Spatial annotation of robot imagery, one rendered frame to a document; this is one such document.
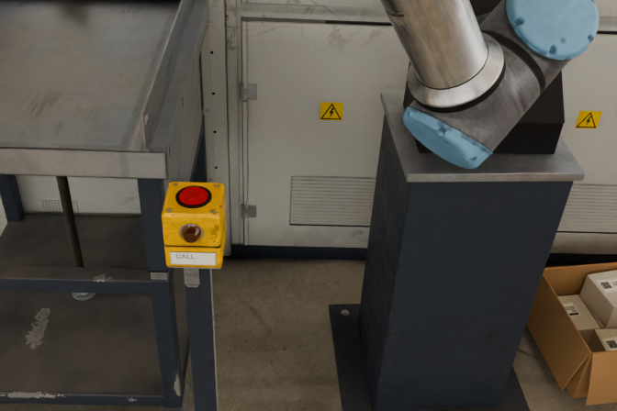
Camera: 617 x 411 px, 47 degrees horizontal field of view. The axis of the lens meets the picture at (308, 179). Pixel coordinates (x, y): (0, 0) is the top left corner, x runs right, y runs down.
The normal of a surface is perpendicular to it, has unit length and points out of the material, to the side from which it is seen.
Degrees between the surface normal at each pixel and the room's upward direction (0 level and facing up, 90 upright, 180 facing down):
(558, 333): 76
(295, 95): 90
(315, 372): 0
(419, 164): 0
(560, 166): 0
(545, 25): 43
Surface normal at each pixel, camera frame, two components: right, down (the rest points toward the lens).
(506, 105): 0.67, 0.35
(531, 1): 0.14, -0.20
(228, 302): 0.04, -0.81
